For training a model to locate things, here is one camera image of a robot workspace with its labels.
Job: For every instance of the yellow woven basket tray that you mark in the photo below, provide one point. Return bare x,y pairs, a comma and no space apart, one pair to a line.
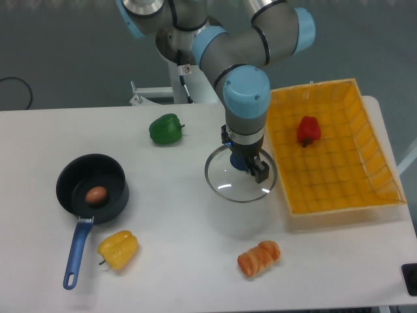
347,168

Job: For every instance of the glass pot lid blue knob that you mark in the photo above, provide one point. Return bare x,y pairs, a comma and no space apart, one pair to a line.
228,177

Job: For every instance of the black device at table edge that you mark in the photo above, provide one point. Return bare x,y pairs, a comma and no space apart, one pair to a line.
409,271

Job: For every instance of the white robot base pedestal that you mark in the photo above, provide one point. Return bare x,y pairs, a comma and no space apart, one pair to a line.
188,82

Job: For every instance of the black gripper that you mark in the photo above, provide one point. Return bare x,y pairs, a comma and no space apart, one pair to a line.
248,147

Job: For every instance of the red bell pepper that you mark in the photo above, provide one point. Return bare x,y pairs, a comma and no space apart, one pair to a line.
308,130

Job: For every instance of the orange croissant bread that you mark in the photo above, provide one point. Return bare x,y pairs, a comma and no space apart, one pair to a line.
259,258

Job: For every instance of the dark pot blue handle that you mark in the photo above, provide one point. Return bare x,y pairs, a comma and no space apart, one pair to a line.
75,180

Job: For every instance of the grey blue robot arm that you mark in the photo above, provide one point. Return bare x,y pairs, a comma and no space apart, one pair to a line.
232,64

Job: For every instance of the green bell pepper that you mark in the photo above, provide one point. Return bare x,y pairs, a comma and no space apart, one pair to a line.
166,129

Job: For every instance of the yellow bell pepper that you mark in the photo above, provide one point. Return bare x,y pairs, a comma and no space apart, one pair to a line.
118,249

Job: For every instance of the brown egg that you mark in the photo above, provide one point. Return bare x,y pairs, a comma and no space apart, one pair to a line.
96,196

